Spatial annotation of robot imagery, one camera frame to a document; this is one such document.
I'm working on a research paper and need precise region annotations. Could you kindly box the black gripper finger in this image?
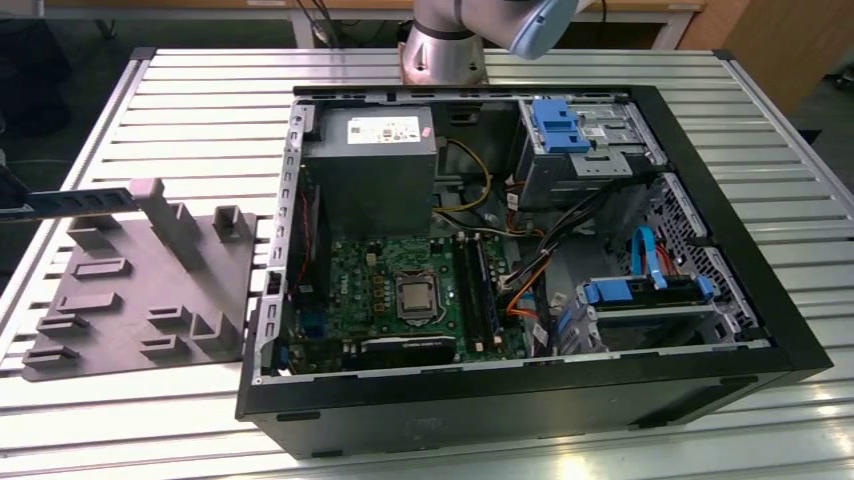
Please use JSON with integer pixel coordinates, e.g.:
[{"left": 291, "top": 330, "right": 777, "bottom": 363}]
[{"left": 0, "top": 160, "right": 33, "bottom": 212}]

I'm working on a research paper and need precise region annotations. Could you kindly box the black RAM stick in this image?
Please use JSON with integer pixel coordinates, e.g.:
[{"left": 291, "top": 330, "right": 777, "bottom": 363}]
[
  {"left": 0, "top": 187, "right": 135, "bottom": 223},
  {"left": 466, "top": 235, "right": 504, "bottom": 347}
]

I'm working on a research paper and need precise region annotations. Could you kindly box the black empty RAM slot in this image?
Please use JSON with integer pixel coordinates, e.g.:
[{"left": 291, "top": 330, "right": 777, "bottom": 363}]
[{"left": 451, "top": 234, "right": 487, "bottom": 353}]

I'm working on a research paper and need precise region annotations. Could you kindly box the grey plastic parts rack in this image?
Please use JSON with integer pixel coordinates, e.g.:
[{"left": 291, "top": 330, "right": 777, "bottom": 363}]
[{"left": 19, "top": 177, "right": 263, "bottom": 385}]

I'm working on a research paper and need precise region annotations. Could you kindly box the green motherboard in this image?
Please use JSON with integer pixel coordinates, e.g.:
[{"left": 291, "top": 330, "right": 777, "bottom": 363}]
[{"left": 284, "top": 232, "right": 536, "bottom": 375}]

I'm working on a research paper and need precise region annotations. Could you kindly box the grey power supply unit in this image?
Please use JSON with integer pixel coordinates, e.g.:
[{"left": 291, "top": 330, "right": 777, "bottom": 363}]
[{"left": 303, "top": 104, "right": 443, "bottom": 240}]

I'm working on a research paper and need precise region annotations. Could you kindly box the silver CPU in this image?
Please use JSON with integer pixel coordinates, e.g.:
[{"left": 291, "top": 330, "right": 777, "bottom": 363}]
[{"left": 402, "top": 283, "right": 436, "bottom": 310}]

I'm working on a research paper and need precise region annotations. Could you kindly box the metal socket cover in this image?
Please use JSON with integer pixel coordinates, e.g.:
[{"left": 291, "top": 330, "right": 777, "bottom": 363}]
[{"left": 391, "top": 268, "right": 447, "bottom": 327}]

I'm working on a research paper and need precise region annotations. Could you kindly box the black graphics card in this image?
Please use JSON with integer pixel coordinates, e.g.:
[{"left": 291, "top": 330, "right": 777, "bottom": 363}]
[{"left": 344, "top": 333, "right": 460, "bottom": 372}]

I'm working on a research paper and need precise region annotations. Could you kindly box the black open PC case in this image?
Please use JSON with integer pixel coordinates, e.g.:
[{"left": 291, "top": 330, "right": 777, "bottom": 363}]
[{"left": 233, "top": 83, "right": 835, "bottom": 460}]

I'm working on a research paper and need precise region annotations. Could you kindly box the blue plastic drive carrier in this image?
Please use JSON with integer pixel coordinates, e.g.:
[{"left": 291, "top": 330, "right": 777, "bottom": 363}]
[{"left": 531, "top": 98, "right": 594, "bottom": 155}]

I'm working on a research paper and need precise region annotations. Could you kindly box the grey metal drive cage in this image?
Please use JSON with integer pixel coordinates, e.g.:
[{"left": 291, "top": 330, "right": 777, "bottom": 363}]
[{"left": 516, "top": 92, "right": 670, "bottom": 212}]

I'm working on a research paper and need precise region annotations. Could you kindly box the hard disk in blue carrier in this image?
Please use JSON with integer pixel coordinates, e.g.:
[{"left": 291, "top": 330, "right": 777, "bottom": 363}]
[{"left": 578, "top": 275, "right": 720, "bottom": 315}]

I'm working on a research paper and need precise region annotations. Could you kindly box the grey metal disk bay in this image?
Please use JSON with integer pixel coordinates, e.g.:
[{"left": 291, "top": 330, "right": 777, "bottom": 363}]
[{"left": 556, "top": 299, "right": 746, "bottom": 357}]

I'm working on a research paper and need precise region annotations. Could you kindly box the white-legged wooden desk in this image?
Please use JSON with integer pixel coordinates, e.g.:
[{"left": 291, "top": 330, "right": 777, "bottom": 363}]
[{"left": 92, "top": 0, "right": 708, "bottom": 51}]

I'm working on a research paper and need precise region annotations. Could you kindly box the wooden cabinet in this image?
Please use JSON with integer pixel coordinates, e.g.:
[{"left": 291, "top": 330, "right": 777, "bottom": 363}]
[{"left": 678, "top": 0, "right": 854, "bottom": 117}]

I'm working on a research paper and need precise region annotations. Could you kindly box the thin red wire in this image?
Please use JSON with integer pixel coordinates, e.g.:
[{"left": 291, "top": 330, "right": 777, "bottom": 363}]
[{"left": 297, "top": 192, "right": 316, "bottom": 266}]

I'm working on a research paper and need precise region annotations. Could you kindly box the black cable with silver plug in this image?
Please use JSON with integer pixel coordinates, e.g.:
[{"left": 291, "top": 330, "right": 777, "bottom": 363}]
[{"left": 296, "top": 0, "right": 333, "bottom": 47}]

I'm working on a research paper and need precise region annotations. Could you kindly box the yellow wire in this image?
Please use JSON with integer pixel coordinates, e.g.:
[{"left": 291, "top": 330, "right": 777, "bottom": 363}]
[{"left": 431, "top": 138, "right": 496, "bottom": 217}]

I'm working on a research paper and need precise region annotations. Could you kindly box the orange wire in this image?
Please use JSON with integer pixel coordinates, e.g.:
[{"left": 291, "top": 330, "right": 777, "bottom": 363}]
[{"left": 504, "top": 283, "right": 546, "bottom": 320}]

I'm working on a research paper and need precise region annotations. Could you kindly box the black cable bundle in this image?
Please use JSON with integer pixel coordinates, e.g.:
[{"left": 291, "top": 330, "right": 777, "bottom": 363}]
[{"left": 499, "top": 169, "right": 663, "bottom": 292}]

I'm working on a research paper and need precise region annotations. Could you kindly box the blue flat data cable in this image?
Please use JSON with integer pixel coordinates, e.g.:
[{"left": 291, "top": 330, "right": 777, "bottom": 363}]
[{"left": 630, "top": 225, "right": 670, "bottom": 292}]

